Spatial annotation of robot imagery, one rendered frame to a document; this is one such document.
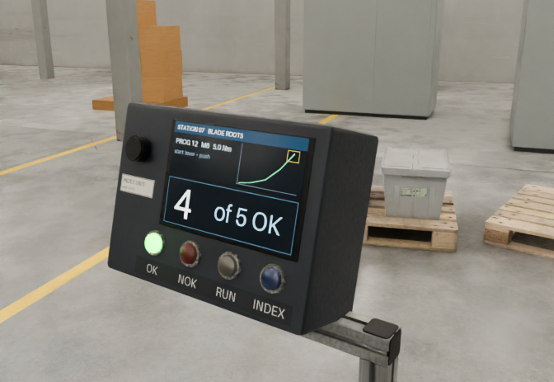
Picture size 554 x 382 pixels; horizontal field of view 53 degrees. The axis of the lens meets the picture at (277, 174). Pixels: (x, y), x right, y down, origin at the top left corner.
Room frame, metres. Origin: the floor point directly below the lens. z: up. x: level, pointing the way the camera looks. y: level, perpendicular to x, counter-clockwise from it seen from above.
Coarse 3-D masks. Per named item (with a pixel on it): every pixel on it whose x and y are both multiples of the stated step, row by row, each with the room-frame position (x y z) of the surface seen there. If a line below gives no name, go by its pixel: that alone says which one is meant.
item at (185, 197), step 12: (168, 180) 0.55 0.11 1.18; (180, 180) 0.55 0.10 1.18; (192, 180) 0.54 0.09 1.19; (168, 192) 0.55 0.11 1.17; (180, 192) 0.54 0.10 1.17; (192, 192) 0.53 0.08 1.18; (168, 204) 0.55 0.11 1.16; (180, 204) 0.54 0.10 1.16; (192, 204) 0.53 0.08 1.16; (168, 216) 0.54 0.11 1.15; (180, 216) 0.53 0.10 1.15; (192, 216) 0.53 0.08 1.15; (192, 228) 0.52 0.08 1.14
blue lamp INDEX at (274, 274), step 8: (272, 264) 0.46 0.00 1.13; (264, 272) 0.46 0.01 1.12; (272, 272) 0.46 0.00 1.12; (280, 272) 0.46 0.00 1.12; (264, 280) 0.46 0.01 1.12; (272, 280) 0.45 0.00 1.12; (280, 280) 0.45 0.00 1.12; (264, 288) 0.46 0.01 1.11; (272, 288) 0.45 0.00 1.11; (280, 288) 0.45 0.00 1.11
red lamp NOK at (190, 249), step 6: (192, 240) 0.52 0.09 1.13; (186, 246) 0.51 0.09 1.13; (192, 246) 0.51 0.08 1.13; (198, 246) 0.51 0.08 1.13; (180, 252) 0.52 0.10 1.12; (186, 252) 0.51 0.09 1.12; (192, 252) 0.51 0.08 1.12; (198, 252) 0.51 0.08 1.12; (186, 258) 0.51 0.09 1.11; (192, 258) 0.51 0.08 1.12; (198, 258) 0.51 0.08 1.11; (186, 264) 0.51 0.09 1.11; (192, 264) 0.51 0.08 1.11
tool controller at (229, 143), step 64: (128, 128) 0.61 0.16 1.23; (192, 128) 0.55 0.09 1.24; (256, 128) 0.51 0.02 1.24; (320, 128) 0.48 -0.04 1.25; (128, 192) 0.58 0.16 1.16; (256, 192) 0.49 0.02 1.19; (320, 192) 0.46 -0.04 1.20; (128, 256) 0.56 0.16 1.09; (256, 256) 0.48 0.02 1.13; (320, 256) 0.46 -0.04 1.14; (256, 320) 0.46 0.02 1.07; (320, 320) 0.46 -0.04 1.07
